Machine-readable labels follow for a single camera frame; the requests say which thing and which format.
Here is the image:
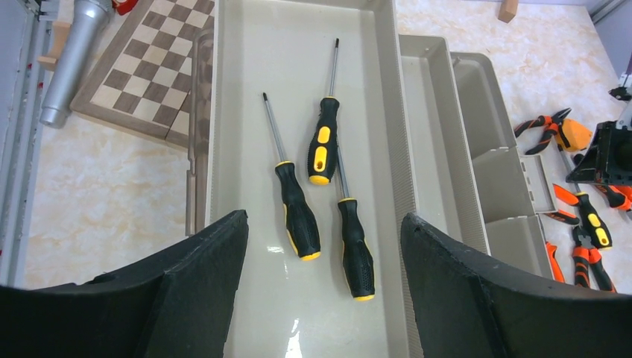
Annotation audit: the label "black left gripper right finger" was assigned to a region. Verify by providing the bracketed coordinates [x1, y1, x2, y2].
[400, 213, 631, 357]

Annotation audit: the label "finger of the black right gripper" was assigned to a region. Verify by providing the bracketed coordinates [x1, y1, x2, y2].
[566, 121, 631, 186]

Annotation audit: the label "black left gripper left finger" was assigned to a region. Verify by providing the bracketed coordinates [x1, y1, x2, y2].
[1, 210, 249, 357]

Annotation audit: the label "orange tape measure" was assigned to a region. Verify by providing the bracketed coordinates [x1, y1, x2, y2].
[555, 119, 593, 152]

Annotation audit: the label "black yellow small screwdriver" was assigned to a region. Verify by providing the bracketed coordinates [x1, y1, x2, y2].
[307, 38, 340, 186]

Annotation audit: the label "translucent beige tool box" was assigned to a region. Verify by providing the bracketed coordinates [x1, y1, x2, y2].
[186, 1, 552, 357]

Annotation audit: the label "black yellow large screwdriver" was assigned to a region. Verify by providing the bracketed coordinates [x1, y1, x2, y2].
[567, 181, 613, 249]

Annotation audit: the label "orange diagonal cutting pliers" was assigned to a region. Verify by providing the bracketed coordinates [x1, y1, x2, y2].
[594, 185, 631, 212]

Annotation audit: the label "orange long-nose pliers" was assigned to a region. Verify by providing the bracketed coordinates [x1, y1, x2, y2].
[513, 107, 572, 157]

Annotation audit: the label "orange black end pliers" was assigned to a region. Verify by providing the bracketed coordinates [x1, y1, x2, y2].
[572, 225, 616, 292]

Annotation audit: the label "small orange needle-nose pliers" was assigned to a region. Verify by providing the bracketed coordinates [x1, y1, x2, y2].
[545, 241, 566, 283]

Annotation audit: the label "black yellow long screwdriver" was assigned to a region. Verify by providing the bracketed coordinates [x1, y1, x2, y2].
[338, 148, 376, 301]

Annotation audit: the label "black yellow medium screwdriver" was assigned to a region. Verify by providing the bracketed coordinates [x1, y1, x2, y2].
[262, 92, 321, 261]

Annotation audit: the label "small wooden block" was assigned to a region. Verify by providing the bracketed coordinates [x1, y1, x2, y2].
[497, 0, 519, 23]

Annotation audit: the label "wooden chessboard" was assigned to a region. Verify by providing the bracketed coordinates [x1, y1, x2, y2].
[71, 0, 215, 148]

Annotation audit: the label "red small snack packet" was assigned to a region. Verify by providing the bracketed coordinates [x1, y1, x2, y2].
[112, 0, 138, 16]

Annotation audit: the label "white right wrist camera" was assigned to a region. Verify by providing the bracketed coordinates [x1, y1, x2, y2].
[609, 60, 632, 131]

